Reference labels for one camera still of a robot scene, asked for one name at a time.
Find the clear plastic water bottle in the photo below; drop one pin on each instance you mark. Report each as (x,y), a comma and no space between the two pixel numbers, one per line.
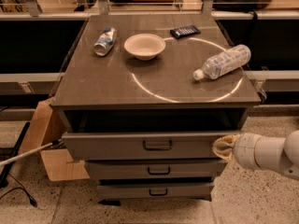
(223,63)

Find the crushed blue silver can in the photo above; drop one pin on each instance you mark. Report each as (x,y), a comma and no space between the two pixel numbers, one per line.
(105,42)

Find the white stick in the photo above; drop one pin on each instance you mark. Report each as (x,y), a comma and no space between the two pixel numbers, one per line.
(30,152)

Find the white paper bowl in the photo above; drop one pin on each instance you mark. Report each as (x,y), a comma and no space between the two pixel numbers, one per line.
(144,47)

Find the grey top drawer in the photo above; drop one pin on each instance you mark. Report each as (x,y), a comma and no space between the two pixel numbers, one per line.
(129,146)

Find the grey drawer cabinet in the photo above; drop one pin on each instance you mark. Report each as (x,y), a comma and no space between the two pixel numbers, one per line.
(118,93)

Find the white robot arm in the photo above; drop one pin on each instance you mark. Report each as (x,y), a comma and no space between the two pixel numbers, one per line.
(257,152)

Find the black top drawer handle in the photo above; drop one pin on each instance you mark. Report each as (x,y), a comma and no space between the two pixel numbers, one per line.
(157,146)

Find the grey bottom drawer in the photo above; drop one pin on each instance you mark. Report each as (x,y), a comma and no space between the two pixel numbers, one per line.
(189,190)

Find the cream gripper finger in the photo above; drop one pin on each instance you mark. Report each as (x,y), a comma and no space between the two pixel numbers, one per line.
(220,144)
(226,154)

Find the black calculator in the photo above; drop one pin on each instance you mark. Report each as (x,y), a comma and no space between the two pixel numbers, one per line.
(185,31)

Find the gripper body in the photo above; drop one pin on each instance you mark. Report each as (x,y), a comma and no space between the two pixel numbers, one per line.
(245,150)

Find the grey drawer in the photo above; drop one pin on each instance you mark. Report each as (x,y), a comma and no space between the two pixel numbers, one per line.
(129,146)
(112,170)
(189,190)

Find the grey middle drawer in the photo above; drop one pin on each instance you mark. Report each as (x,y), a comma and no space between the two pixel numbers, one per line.
(112,170)

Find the wooden box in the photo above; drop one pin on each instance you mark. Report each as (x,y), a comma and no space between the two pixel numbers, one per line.
(45,127)

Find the black flat bar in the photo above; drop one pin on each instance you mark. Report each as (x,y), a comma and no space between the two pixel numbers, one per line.
(11,152)

